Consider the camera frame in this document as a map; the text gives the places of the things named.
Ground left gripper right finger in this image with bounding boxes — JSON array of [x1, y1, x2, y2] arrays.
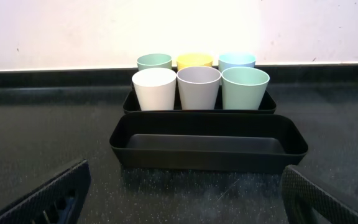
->
[[281, 164, 358, 224]]

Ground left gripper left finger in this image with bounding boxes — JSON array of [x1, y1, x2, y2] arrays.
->
[[0, 159, 92, 224]]

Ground black tray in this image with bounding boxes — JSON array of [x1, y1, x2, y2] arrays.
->
[[122, 82, 277, 114], [109, 111, 309, 174]]

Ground green cup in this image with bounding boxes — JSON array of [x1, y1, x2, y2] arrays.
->
[[136, 53, 173, 72], [221, 66, 270, 111]]

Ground white cup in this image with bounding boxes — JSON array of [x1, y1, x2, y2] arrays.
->
[[131, 67, 178, 111]]

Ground grey cup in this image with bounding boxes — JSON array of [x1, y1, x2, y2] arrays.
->
[[176, 65, 222, 111]]

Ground blue cup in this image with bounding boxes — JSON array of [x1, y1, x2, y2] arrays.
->
[[218, 52, 257, 73]]

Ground yellow cup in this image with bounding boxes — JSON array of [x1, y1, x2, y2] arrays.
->
[[176, 52, 214, 71]]

